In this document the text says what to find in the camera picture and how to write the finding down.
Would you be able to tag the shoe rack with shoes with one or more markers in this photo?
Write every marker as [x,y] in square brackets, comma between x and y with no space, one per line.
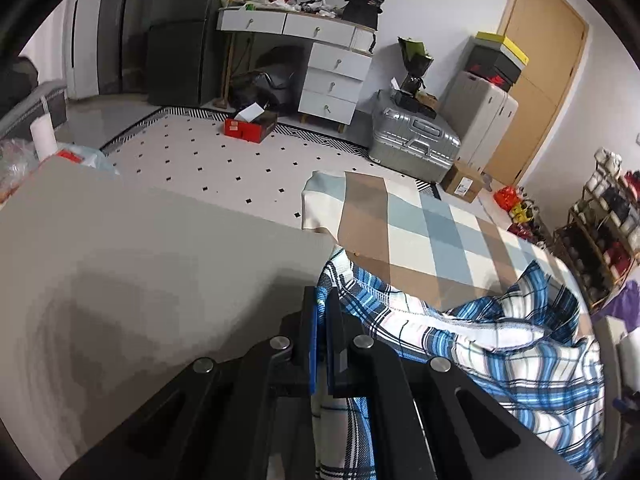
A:
[600,230]

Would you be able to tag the paper towel roll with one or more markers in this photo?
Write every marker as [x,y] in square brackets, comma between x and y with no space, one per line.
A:
[44,135]

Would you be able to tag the blue plaid shirt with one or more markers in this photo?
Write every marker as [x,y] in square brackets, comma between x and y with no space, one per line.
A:
[500,360]

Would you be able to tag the white door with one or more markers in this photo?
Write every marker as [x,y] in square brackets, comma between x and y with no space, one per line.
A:
[85,40]

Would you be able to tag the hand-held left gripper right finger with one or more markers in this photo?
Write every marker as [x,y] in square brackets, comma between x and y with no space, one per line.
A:
[334,360]

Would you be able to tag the dark wardrobe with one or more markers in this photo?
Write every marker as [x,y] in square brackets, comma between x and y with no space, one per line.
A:
[165,50]

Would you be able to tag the black bag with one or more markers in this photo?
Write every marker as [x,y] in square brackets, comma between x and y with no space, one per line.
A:
[367,5]

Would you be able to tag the green wrapped bouquet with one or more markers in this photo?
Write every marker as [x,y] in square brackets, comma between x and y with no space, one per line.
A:
[412,65]

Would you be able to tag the black handbag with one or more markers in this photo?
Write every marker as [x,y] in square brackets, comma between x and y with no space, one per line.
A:
[260,90]

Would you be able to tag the red shoe box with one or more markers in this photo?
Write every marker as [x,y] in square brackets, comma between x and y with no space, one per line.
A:
[245,127]

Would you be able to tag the red and yellow toys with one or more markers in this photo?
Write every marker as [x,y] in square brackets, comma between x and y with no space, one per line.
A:
[520,210]

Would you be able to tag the black shoe boxes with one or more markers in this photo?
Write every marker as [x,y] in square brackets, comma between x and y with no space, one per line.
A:
[492,67]

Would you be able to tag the brown cardboard box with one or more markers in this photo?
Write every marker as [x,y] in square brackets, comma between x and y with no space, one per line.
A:
[462,182]

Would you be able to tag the white dressing table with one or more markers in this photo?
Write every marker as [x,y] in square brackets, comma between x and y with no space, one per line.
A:
[330,80]

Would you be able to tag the yellow lidded box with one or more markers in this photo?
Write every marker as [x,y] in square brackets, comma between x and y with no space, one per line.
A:
[505,47]

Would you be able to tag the wooden door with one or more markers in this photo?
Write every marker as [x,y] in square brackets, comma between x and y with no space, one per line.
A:
[545,85]

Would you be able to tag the pile of small clutter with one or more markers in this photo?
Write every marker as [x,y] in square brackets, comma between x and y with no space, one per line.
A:
[285,2]

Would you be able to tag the silver suitcase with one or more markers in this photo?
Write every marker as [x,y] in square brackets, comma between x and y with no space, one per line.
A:
[410,135]

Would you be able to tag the purple bag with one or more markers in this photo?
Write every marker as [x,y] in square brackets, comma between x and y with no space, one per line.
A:
[625,302]

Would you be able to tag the white suitcase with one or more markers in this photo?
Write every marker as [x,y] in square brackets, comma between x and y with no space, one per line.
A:
[480,110]

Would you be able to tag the clear plastic bag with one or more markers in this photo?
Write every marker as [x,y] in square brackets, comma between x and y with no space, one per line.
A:
[20,170]

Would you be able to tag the white dotted rug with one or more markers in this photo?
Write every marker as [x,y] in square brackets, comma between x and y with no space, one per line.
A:
[225,175]

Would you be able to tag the small brown box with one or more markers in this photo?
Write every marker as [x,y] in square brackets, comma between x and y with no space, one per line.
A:
[427,101]

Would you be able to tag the grey padded bed board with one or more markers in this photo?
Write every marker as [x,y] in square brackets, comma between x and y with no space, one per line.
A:
[150,260]

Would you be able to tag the checkered bed sheet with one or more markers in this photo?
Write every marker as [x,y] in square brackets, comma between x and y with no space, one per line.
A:
[425,230]

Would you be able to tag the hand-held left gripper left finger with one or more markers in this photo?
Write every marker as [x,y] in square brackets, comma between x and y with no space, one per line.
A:
[312,350]

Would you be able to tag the grey cushioned seat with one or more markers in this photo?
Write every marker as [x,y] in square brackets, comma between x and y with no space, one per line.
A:
[30,105]

